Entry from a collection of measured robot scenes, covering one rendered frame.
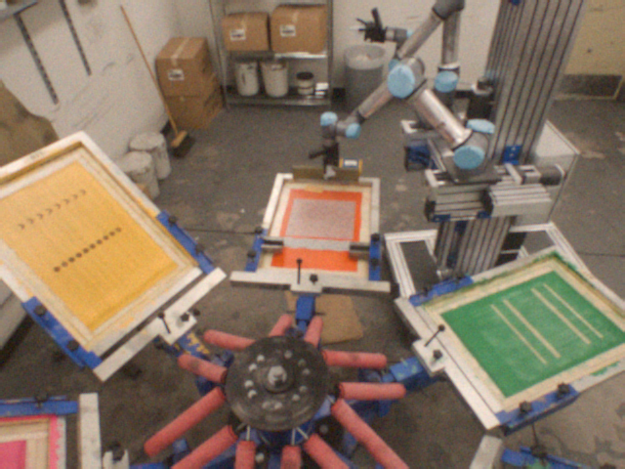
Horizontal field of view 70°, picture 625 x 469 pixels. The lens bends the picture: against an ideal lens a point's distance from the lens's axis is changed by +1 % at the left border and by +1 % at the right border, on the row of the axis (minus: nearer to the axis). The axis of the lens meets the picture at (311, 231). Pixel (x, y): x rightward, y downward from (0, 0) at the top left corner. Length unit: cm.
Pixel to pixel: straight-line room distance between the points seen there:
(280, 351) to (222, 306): 187
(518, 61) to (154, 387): 260
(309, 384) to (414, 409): 152
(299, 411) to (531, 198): 149
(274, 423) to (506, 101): 170
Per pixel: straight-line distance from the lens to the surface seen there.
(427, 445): 271
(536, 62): 225
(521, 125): 239
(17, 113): 338
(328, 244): 217
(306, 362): 136
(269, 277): 193
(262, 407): 131
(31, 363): 345
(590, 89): 623
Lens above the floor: 247
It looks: 43 degrees down
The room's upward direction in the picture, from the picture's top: 3 degrees counter-clockwise
